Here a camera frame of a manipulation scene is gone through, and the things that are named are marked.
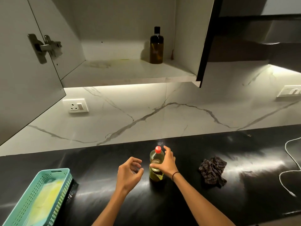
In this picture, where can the dark amber bottle black cap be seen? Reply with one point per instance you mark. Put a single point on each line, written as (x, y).
(156, 49)

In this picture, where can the person's left forearm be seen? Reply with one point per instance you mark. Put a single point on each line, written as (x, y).
(110, 209)

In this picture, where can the white wall cabinet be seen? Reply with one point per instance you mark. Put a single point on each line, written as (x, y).
(127, 70)

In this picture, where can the white cabinet door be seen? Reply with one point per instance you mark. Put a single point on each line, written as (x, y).
(21, 75)

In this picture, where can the metal cabinet hinge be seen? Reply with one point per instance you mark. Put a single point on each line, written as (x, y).
(43, 47)

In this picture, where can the black wristband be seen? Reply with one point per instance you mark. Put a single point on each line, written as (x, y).
(175, 174)

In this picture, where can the white wall socket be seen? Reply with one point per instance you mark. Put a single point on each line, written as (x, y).
(75, 106)

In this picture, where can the person's right forearm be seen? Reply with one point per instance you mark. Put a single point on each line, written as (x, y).
(199, 202)

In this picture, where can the teal plastic basket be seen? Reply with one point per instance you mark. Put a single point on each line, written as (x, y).
(16, 209)

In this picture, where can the red-capped yellow oil bottle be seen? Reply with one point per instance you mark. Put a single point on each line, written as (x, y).
(155, 158)

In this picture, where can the person's right thumb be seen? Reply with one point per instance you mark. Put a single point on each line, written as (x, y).
(155, 165)

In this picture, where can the yellow liner sheet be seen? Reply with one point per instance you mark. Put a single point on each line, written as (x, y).
(44, 202)

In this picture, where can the dark checkered cloth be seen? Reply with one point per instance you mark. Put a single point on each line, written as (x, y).
(212, 171)

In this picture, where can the person's left thumb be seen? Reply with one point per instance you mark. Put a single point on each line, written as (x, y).
(139, 174)

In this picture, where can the person's right hand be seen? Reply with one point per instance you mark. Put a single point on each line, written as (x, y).
(167, 165)

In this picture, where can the person's left hand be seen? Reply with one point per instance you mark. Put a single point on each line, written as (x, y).
(125, 176)

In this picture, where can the white switch plate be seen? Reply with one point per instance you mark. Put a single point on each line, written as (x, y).
(289, 91)

